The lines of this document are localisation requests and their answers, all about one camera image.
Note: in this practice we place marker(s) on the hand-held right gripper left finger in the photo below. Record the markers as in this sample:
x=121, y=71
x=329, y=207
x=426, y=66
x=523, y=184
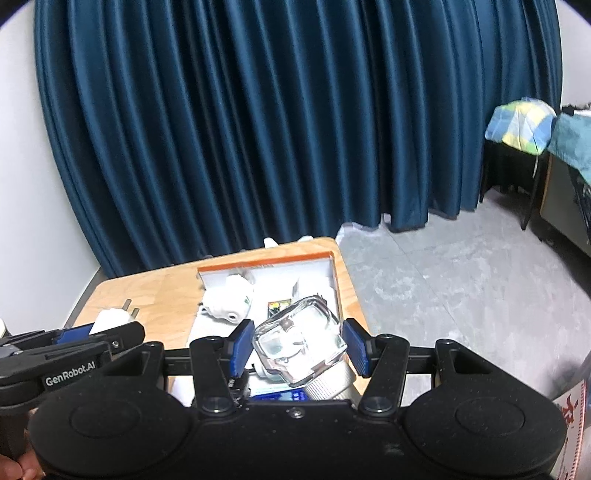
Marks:
x=242, y=346

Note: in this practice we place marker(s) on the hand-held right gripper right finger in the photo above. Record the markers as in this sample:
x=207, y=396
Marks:
x=355, y=346

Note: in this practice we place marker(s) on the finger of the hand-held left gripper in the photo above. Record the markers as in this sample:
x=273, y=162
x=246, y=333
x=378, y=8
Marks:
x=127, y=334
x=74, y=333

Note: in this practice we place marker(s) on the white plug-in repellent heater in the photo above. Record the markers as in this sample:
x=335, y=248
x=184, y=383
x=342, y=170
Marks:
x=108, y=318

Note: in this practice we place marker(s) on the white plug-in repellent with bottle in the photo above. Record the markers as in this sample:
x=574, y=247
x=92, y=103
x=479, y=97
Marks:
x=226, y=300

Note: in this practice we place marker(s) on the playing cards pack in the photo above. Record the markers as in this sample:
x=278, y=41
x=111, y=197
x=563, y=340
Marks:
x=279, y=307

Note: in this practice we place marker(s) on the blue plastic box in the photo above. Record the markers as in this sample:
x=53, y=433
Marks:
x=277, y=395

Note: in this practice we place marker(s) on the orange cardboard box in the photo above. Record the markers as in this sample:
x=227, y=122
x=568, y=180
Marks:
x=277, y=277

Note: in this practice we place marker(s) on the person's left hand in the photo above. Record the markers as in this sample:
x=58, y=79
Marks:
x=18, y=468

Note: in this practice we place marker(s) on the red printed white carton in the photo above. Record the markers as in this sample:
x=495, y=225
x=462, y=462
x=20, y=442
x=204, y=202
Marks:
x=575, y=415

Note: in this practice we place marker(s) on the dark blue curtain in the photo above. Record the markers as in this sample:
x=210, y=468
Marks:
x=277, y=115

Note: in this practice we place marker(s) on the black chair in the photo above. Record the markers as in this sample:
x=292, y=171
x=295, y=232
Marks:
x=508, y=166

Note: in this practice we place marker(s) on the beige cabinet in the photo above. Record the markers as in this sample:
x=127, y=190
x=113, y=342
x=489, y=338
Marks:
x=558, y=198

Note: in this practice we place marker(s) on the blue yellow checked cloth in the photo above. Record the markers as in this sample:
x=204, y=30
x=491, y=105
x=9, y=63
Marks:
x=519, y=122

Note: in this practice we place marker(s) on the teal cloth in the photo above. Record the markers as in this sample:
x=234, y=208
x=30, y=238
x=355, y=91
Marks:
x=572, y=138

